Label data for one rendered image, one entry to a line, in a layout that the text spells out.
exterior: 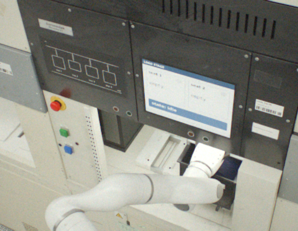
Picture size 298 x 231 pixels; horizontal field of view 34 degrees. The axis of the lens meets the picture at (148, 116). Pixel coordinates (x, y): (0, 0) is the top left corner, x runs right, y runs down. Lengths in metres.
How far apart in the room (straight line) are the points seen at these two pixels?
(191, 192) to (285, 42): 0.56
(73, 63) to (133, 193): 0.49
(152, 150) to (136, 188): 0.85
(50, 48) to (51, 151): 0.59
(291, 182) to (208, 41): 0.51
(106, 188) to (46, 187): 1.06
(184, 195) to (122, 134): 0.72
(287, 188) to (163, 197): 0.38
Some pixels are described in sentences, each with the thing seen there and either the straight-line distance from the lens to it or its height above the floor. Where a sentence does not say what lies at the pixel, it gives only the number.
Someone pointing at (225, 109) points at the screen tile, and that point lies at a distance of 1.41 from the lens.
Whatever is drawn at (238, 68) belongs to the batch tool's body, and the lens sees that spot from 1.30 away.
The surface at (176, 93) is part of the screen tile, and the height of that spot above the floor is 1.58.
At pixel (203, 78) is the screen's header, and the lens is 1.37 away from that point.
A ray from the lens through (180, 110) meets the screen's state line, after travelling 1.49.
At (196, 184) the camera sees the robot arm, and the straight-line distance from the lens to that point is 1.52.
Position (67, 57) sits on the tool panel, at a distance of 1.61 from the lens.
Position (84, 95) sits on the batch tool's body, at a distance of 1.69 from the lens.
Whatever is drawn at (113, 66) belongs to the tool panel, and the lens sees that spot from 1.51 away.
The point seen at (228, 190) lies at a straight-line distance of 1.83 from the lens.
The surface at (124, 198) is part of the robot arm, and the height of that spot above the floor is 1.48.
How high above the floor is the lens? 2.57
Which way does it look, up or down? 45 degrees down
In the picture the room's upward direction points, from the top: 4 degrees counter-clockwise
